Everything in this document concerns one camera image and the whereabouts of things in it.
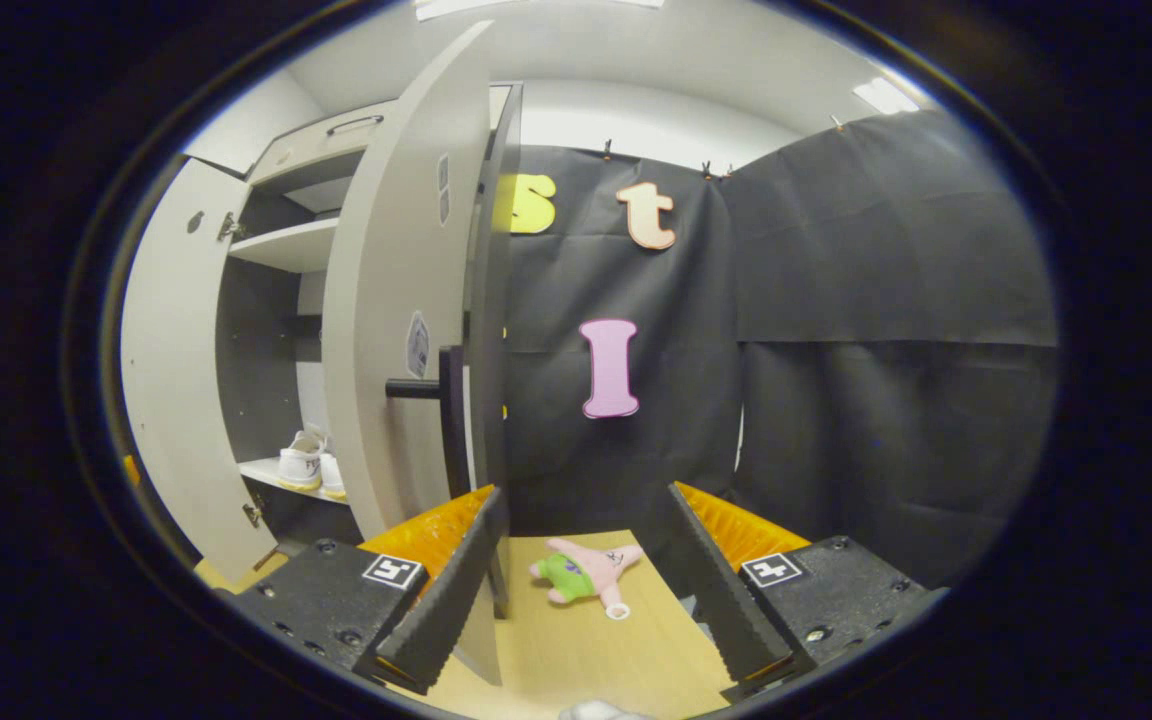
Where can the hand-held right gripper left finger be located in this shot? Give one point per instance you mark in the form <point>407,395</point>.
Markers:
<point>456,600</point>

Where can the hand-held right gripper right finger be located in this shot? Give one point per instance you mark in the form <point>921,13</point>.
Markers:
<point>721,600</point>

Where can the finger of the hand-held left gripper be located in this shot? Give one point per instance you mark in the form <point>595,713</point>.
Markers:
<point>132,470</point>

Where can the grey shoe cabinet door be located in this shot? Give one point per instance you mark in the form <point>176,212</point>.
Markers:
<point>386,250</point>
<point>171,350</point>

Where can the grey shoe cabinet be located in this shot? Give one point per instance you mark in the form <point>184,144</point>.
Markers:
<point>276,245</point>

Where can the metal door hinge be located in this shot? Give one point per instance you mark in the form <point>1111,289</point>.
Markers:
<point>231,227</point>
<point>252,515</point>

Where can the pink star plush toy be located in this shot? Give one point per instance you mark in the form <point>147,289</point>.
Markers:
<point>581,575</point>

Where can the black backdrop cloth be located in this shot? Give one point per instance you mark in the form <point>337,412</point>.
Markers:
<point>666,420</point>
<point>896,400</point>

